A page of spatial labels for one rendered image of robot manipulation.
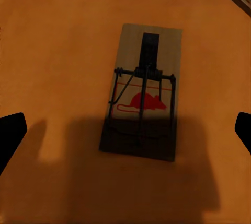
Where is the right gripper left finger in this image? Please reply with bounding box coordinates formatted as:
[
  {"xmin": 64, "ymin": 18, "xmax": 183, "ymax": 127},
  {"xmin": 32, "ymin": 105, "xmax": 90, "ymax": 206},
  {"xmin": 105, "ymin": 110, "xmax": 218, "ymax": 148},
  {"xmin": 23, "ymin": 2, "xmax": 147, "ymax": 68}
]
[{"xmin": 0, "ymin": 112, "xmax": 27, "ymax": 175}]

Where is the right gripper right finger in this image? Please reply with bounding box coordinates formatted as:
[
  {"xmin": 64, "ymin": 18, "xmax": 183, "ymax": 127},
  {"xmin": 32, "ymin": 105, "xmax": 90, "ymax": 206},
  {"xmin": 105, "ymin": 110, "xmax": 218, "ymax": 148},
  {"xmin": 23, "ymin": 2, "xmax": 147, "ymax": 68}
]
[{"xmin": 235, "ymin": 112, "xmax": 251, "ymax": 154}]

